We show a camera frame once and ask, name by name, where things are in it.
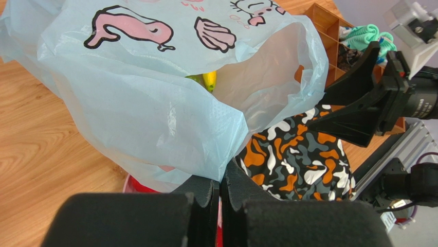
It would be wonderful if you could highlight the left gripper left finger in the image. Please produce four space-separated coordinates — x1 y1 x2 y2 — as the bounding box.
42 176 219 246

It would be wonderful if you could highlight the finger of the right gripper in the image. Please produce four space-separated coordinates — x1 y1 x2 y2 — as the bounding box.
308 92 385 147
323 41 380 106

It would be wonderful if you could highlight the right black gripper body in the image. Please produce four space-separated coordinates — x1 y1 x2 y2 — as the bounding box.
376 51 412 135

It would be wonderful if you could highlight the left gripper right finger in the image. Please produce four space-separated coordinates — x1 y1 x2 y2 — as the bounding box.
221 160 392 246

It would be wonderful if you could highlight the red apple front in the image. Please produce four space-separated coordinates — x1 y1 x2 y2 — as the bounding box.
215 197 223 247

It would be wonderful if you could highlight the red apple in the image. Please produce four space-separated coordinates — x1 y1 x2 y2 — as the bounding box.
215 197 223 247
128 175 158 193

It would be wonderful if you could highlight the light blue plastic bag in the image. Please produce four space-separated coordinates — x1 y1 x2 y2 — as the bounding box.
1 1 329 192

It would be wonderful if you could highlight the yellow banana bunch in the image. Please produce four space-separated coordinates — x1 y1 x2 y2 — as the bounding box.
202 71 217 93

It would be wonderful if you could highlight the green grape bunch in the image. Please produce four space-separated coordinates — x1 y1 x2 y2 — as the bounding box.
186 75 204 86

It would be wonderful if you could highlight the teal sock roll left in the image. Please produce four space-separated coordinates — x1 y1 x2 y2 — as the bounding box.
339 24 380 51

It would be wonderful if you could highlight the teal white sock roll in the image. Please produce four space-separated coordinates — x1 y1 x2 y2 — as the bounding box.
376 32 397 67

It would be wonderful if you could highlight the red apple left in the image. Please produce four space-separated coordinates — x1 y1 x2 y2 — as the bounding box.
128 175 158 193

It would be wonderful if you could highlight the wooden compartment tray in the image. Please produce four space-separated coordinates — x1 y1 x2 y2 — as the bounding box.
294 1 406 135

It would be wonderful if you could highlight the pink plate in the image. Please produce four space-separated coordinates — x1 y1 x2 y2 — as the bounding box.
122 174 133 193

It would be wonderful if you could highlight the camouflage patterned cloth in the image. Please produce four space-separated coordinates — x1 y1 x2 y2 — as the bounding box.
235 105 356 201

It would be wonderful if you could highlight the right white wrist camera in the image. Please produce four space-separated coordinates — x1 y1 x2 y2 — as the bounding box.
383 1 437 79

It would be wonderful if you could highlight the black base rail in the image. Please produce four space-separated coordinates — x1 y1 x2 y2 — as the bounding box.
351 121 437 232

